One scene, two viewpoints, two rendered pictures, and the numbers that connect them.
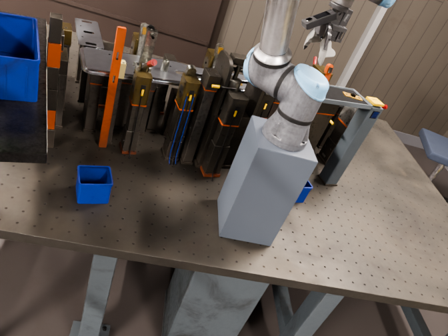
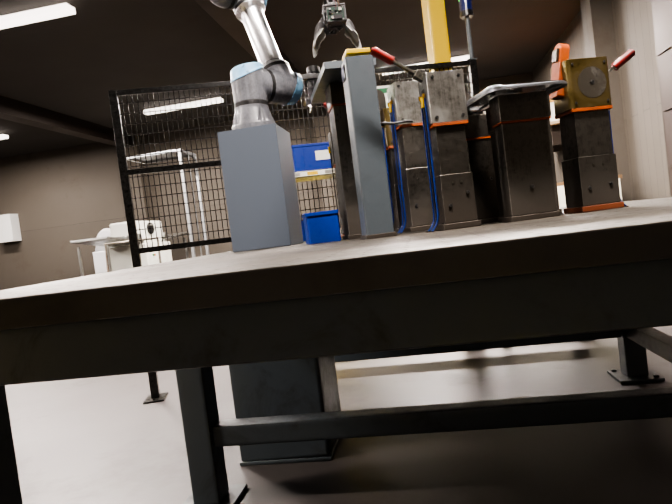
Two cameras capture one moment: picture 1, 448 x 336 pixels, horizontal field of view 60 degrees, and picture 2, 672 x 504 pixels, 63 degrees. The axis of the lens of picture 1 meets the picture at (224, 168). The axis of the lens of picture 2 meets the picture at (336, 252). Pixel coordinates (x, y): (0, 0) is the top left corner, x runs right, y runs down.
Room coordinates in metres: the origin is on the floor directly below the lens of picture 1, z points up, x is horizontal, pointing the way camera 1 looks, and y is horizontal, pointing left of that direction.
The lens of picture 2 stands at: (2.14, -1.79, 0.73)
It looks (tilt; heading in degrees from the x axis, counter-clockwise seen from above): 2 degrees down; 114
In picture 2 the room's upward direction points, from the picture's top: 7 degrees counter-clockwise
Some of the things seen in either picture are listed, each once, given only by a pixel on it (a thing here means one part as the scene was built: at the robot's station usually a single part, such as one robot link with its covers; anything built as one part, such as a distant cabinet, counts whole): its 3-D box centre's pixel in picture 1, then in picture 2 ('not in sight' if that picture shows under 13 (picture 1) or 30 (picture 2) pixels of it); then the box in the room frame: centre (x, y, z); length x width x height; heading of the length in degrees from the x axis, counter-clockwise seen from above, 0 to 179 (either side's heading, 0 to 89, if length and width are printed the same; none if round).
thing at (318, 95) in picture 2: (328, 93); (339, 83); (1.54, -0.28, 1.16); 0.37 x 0.14 x 0.02; 122
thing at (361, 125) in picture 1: (348, 145); (367, 149); (1.68, -0.50, 0.92); 0.08 x 0.08 x 0.44; 32
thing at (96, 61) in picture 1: (239, 81); (435, 139); (1.71, 0.08, 1.00); 1.38 x 0.22 x 0.02; 122
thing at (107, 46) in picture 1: (104, 75); not in sight; (1.58, 0.66, 0.84); 0.12 x 0.07 x 0.28; 32
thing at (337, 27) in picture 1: (333, 22); (332, 8); (1.50, -0.17, 1.42); 0.09 x 0.08 x 0.12; 117
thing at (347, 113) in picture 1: (343, 135); (442, 153); (1.86, -0.50, 0.88); 0.12 x 0.07 x 0.36; 32
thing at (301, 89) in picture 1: (303, 91); (250, 84); (1.15, -0.14, 1.27); 0.13 x 0.12 x 0.14; 64
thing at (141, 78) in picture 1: (135, 116); not in sight; (1.30, 0.39, 0.87); 0.10 x 0.07 x 0.35; 32
